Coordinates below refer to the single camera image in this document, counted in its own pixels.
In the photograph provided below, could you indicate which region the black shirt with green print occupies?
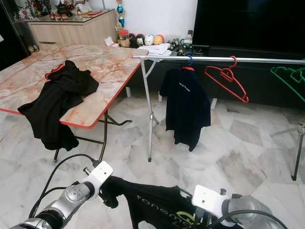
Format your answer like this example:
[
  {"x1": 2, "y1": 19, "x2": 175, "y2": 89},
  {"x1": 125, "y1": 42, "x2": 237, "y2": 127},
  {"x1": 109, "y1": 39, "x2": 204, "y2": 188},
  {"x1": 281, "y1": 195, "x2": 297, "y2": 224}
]
[{"x1": 100, "y1": 176, "x2": 224, "y2": 229}]

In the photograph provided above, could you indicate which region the red plastic hanger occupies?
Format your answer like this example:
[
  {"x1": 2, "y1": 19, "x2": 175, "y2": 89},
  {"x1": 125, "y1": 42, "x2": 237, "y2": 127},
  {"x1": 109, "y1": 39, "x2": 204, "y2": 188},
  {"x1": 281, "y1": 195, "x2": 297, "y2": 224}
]
[
  {"x1": 45, "y1": 64, "x2": 65, "y2": 80},
  {"x1": 204, "y1": 56, "x2": 250, "y2": 104}
]

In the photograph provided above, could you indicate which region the hanger with blue hook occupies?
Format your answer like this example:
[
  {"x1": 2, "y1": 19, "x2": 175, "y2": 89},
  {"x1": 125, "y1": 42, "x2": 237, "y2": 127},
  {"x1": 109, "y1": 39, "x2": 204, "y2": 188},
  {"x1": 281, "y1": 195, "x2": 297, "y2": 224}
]
[{"x1": 182, "y1": 54, "x2": 196, "y2": 71}]

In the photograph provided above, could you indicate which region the green plastic hanger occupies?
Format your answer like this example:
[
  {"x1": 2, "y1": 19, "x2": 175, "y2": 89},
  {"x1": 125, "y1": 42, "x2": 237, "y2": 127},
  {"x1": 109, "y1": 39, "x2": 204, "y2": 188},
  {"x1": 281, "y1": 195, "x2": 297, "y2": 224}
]
[{"x1": 270, "y1": 66, "x2": 305, "y2": 103}]

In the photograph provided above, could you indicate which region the navy blue t-shirt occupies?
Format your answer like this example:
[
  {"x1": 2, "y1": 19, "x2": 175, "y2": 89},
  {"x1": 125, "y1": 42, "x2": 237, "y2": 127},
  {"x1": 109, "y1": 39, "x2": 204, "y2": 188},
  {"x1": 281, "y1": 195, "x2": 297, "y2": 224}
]
[{"x1": 159, "y1": 67, "x2": 212, "y2": 152}]

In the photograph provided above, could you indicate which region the black low TV console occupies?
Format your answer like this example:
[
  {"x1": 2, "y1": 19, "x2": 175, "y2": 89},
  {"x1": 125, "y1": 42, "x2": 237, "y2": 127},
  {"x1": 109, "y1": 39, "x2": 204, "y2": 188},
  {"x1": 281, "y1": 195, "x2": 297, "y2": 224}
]
[{"x1": 126, "y1": 44, "x2": 305, "y2": 109}]

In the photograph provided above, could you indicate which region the small black box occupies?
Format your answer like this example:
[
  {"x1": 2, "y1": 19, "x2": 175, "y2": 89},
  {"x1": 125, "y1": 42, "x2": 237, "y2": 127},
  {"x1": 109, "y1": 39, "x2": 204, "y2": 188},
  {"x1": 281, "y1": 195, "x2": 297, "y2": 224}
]
[{"x1": 193, "y1": 44, "x2": 210, "y2": 57}]

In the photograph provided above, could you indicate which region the marble pattern folding table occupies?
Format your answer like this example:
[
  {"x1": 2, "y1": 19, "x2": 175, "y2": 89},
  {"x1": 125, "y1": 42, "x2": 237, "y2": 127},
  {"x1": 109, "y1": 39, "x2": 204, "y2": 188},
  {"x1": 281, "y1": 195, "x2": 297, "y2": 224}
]
[{"x1": 0, "y1": 44, "x2": 149, "y2": 163}]

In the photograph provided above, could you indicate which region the black jacket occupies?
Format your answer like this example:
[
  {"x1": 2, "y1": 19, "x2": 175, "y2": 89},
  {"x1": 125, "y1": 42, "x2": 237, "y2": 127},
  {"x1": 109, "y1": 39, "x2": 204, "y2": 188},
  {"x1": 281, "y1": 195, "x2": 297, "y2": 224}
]
[{"x1": 18, "y1": 60, "x2": 100, "y2": 151}]

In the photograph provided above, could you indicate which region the small dark toy figure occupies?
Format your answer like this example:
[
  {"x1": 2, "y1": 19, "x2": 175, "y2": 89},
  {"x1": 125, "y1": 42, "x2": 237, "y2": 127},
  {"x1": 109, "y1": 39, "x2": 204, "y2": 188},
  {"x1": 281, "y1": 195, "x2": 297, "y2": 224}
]
[{"x1": 168, "y1": 39, "x2": 182, "y2": 52}]

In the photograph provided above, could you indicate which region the stack of white papers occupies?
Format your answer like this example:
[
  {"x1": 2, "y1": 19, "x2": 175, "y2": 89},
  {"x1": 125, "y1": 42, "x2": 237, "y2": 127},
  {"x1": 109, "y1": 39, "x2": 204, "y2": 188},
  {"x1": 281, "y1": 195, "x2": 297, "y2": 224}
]
[{"x1": 136, "y1": 43, "x2": 172, "y2": 57}]

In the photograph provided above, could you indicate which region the clear plastic bottle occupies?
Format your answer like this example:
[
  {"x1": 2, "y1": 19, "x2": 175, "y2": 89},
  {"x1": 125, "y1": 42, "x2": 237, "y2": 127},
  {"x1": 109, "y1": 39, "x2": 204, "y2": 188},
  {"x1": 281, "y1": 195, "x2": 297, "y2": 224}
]
[{"x1": 185, "y1": 30, "x2": 194, "y2": 47}]

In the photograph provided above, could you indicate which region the black mouse plush toy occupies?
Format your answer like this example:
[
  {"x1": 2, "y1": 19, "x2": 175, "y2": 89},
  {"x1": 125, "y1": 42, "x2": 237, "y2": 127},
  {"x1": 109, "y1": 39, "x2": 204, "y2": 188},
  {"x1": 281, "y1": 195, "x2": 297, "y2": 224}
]
[{"x1": 128, "y1": 33, "x2": 144, "y2": 48}]

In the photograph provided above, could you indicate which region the glass jar with red lid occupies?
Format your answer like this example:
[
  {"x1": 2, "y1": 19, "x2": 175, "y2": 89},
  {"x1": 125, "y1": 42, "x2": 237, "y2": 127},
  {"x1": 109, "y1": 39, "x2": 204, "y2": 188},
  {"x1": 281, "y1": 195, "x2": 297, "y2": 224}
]
[{"x1": 118, "y1": 30, "x2": 130, "y2": 47}]

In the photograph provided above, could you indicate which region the black flat television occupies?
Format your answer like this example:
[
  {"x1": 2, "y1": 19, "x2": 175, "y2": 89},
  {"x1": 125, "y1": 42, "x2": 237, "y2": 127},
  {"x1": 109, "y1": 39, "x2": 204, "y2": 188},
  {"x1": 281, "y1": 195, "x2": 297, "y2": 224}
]
[{"x1": 192, "y1": 0, "x2": 305, "y2": 48}]

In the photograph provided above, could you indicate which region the pink white tissue pack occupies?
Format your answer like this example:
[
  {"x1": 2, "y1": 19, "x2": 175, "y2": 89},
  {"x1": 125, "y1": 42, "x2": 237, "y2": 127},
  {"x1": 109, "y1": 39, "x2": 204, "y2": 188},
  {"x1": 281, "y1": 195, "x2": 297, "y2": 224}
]
[{"x1": 105, "y1": 37, "x2": 119, "y2": 47}]

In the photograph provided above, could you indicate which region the gold trophy with blue balls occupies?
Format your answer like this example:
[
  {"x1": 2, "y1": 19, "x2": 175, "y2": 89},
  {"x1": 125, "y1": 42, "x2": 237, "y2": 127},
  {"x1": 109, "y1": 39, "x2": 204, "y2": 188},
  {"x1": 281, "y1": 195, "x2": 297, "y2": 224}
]
[{"x1": 115, "y1": 0, "x2": 125, "y2": 28}]

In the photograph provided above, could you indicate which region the light wood sideboard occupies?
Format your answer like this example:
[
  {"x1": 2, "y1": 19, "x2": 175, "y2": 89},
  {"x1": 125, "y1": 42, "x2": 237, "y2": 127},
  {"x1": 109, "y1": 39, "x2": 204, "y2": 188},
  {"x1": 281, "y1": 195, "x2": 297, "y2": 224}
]
[{"x1": 29, "y1": 10, "x2": 116, "y2": 47}]

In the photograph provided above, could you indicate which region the red tray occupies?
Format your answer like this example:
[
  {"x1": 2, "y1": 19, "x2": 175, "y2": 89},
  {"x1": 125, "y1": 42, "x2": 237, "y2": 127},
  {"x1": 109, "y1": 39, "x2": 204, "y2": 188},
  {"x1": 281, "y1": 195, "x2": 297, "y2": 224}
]
[{"x1": 83, "y1": 10, "x2": 104, "y2": 17}]

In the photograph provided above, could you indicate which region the red ornament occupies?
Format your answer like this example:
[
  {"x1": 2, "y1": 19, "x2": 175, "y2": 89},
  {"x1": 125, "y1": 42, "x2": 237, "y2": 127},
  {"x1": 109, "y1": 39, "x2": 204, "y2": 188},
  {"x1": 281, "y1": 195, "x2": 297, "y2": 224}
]
[{"x1": 26, "y1": 0, "x2": 53, "y2": 18}]

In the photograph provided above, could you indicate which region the white porcelain figurine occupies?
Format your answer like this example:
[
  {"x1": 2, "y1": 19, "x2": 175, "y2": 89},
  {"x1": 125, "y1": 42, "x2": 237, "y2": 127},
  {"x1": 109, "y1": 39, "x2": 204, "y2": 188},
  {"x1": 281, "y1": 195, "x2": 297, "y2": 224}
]
[{"x1": 74, "y1": 0, "x2": 93, "y2": 14}]

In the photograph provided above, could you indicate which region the dark teapot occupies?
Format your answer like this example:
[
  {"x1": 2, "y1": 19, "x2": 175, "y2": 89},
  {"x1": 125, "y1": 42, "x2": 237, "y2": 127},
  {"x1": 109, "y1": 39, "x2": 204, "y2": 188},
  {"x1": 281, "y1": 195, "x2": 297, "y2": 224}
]
[{"x1": 56, "y1": 2, "x2": 72, "y2": 16}]

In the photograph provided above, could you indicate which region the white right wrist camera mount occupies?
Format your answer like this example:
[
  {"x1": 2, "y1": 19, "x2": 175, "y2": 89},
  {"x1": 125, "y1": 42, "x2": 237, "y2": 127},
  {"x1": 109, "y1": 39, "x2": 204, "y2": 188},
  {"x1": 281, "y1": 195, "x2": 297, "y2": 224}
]
[{"x1": 192, "y1": 185, "x2": 229, "y2": 220}]

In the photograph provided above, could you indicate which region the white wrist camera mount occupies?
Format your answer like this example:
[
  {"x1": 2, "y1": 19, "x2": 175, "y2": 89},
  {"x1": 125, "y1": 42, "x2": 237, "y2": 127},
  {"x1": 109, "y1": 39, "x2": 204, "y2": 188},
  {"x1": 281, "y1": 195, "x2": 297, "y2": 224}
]
[
  {"x1": 192, "y1": 185, "x2": 229, "y2": 220},
  {"x1": 85, "y1": 161, "x2": 114, "y2": 194}
]

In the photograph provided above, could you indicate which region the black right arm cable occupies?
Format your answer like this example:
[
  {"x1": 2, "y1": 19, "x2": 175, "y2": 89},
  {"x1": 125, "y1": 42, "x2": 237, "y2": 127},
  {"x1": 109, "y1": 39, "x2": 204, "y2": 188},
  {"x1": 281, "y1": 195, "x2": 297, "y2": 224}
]
[{"x1": 212, "y1": 209, "x2": 289, "y2": 229}]

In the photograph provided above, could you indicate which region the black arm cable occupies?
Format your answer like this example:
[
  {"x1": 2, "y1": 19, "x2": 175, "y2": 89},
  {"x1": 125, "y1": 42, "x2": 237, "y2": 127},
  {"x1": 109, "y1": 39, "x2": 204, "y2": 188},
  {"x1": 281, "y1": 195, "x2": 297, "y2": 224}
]
[
  {"x1": 29, "y1": 154, "x2": 101, "y2": 225},
  {"x1": 212, "y1": 209, "x2": 289, "y2": 229}
]

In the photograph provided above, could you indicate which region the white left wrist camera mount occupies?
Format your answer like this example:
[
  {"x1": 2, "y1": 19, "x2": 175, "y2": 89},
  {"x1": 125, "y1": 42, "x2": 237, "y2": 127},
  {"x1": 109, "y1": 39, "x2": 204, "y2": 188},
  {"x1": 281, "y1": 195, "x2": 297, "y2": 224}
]
[{"x1": 85, "y1": 161, "x2": 114, "y2": 194}]

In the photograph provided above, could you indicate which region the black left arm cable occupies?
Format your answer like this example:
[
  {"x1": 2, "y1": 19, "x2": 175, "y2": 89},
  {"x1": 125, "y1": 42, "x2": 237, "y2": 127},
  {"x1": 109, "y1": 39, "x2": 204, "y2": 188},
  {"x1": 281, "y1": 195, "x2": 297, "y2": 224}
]
[{"x1": 29, "y1": 154, "x2": 101, "y2": 225}]

